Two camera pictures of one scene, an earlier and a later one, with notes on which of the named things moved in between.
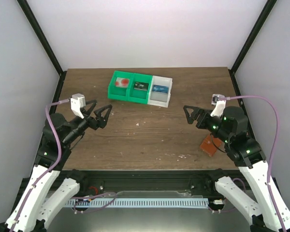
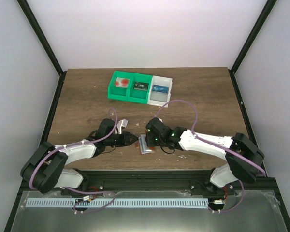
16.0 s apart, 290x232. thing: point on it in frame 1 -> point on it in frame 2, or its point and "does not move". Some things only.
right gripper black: x=204 y=114 -> x=149 y=140
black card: x=141 y=86 does not move
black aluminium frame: x=99 y=182 does not move
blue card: x=160 y=89 does not move
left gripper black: x=101 y=122 -> x=126 y=138
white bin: x=160 y=91 does not move
